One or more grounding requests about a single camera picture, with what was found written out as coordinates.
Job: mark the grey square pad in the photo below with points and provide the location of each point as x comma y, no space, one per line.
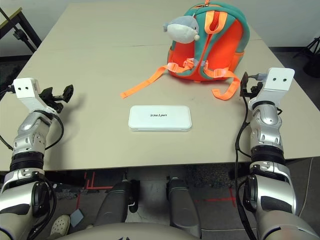
76,218

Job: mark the black foam floor mat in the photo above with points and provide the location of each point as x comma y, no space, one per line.
10,75

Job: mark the beige robot torso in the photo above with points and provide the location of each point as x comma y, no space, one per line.
125,232

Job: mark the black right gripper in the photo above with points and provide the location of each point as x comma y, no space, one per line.
253,91

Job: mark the grey left robot leg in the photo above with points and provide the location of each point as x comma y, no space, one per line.
112,205

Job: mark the white perforated shoe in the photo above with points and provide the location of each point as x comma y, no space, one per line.
60,225
89,226

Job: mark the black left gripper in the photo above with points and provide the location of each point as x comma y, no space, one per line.
57,103

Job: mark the grey plush shark toy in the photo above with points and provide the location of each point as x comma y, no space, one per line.
182,30

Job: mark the black tripod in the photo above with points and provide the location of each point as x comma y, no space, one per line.
313,45

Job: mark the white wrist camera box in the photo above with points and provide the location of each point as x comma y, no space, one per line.
277,80
25,87

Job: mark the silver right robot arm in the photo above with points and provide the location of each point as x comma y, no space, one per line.
267,117

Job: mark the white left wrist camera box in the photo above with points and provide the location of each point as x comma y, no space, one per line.
25,87

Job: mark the black clamp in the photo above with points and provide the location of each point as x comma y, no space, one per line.
20,34

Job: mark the black framed side table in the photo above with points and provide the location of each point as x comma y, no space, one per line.
8,20

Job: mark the grey right robot leg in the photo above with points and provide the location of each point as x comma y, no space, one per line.
182,207

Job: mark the white pencil case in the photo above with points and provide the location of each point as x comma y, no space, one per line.
160,122

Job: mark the orange and teal backpack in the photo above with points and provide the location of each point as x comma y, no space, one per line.
225,45

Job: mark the grey robot leg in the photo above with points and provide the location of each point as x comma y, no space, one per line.
112,205
182,207

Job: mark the black round bag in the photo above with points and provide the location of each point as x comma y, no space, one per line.
312,68

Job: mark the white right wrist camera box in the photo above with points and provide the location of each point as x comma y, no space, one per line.
277,80

